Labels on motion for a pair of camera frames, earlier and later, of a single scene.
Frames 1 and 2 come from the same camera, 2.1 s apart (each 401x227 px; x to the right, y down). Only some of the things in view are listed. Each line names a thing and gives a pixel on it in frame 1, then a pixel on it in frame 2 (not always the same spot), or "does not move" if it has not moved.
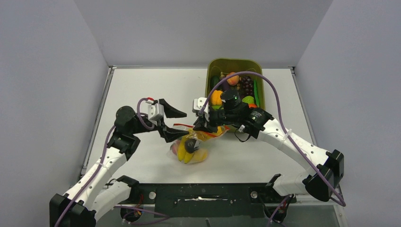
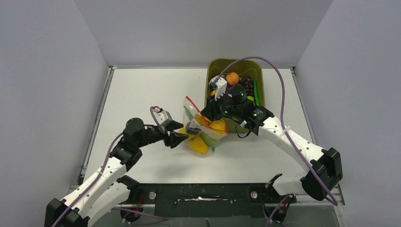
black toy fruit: (189, 145) → (192, 127)
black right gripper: (200, 124) → (210, 111)
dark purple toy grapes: (247, 87) does not move
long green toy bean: (256, 93) does not move
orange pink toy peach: (233, 80) does not move
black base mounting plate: (206, 200) does not move
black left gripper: (169, 134) → (174, 137)
